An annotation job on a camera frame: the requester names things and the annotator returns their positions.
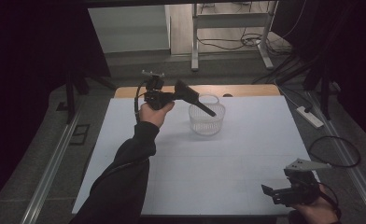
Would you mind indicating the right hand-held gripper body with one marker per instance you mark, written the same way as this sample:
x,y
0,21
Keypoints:
x,y
299,189

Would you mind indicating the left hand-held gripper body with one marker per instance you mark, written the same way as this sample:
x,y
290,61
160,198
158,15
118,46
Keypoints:
x,y
156,95

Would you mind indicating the black comb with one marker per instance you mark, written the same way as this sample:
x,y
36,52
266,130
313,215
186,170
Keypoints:
x,y
187,92

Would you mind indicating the white plastic basket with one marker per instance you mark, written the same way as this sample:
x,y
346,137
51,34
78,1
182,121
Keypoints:
x,y
206,124

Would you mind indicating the person's left hand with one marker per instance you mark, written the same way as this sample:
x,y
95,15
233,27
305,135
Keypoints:
x,y
154,115

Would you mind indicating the person's right hand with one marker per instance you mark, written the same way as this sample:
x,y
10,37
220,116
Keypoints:
x,y
319,213

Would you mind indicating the white table mat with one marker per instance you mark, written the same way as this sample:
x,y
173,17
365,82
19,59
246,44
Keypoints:
x,y
234,155

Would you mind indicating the dark round table grommet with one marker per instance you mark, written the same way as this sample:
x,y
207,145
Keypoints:
x,y
228,95

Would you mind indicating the white power strip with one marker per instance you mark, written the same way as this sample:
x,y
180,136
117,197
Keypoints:
x,y
310,117

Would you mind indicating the black plug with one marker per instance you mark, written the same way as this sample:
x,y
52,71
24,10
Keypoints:
x,y
308,109

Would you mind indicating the black floor plate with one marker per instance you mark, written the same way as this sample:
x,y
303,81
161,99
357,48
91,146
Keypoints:
x,y
80,134

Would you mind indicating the black tripod stand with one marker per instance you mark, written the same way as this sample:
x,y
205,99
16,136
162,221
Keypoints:
x,y
326,93
69,99

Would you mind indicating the white metal stand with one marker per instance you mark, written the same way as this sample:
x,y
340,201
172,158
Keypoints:
x,y
231,21

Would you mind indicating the aluminium rail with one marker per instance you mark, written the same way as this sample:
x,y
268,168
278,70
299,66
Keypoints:
x,y
52,168
352,168

